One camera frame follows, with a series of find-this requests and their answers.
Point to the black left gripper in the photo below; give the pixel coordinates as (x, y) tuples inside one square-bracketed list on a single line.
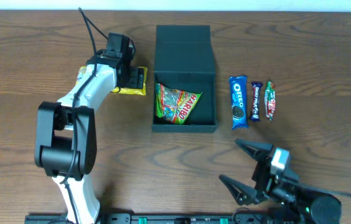
[(134, 78)]

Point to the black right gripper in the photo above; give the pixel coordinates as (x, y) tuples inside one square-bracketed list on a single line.
[(260, 175)]

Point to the yellow Hacks candy bag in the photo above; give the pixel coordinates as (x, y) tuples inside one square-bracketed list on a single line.
[(132, 91)]

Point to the green Haribo gummy bag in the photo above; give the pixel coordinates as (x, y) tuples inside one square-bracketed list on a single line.
[(174, 105)]

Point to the blue Oreo cookie pack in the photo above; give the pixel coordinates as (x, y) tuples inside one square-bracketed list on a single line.
[(238, 101)]

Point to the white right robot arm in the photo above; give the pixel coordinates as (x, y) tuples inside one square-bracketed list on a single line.
[(312, 206)]

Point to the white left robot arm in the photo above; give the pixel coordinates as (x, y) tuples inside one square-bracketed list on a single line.
[(66, 145)]

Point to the yellow Mentos bottle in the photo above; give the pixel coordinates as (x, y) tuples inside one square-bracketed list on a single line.
[(81, 76)]

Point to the purple Dairy Milk bar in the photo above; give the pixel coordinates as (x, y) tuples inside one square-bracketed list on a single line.
[(255, 108)]

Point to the black open box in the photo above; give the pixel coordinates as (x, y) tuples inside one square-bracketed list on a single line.
[(184, 60)]

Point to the red green candy bar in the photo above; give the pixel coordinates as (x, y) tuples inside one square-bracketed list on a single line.
[(270, 100)]

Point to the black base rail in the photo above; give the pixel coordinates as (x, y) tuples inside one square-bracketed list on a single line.
[(238, 218)]

